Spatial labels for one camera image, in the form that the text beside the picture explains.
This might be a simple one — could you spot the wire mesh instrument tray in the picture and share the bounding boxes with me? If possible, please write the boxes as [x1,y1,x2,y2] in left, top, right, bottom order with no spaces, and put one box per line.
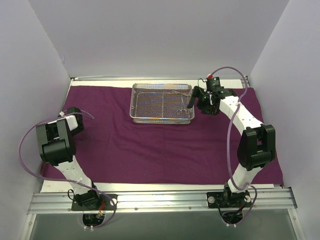
[129,83,195,125]

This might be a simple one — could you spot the purple surgical drape cloth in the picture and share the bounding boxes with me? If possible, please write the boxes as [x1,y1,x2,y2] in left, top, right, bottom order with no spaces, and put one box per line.
[39,85,285,186]

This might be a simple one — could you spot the steel surgical forceps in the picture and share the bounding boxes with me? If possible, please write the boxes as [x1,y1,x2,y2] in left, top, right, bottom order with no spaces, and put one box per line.
[170,90,191,117]

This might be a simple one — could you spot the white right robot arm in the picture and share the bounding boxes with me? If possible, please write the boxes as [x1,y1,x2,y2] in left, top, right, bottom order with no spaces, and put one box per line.
[187,74,276,207]

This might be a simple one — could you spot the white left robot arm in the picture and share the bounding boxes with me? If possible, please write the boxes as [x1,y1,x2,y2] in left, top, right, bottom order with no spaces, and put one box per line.
[35,107,101,210]

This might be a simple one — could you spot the steel surgical scissors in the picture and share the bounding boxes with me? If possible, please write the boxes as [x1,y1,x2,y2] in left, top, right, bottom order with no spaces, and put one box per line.
[176,97,187,115]

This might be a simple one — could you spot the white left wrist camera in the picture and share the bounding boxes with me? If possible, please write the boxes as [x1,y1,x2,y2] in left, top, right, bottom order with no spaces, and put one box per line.
[59,111,79,131]

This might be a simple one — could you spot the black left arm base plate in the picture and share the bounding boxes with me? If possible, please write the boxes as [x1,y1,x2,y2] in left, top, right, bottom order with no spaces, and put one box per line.
[71,191,118,211]

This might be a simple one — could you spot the aluminium front frame rail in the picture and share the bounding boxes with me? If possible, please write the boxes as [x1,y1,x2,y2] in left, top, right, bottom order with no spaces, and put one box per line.
[28,188,297,214]

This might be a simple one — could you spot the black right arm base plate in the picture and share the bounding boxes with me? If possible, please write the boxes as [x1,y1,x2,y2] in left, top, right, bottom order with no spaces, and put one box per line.
[206,191,252,209]

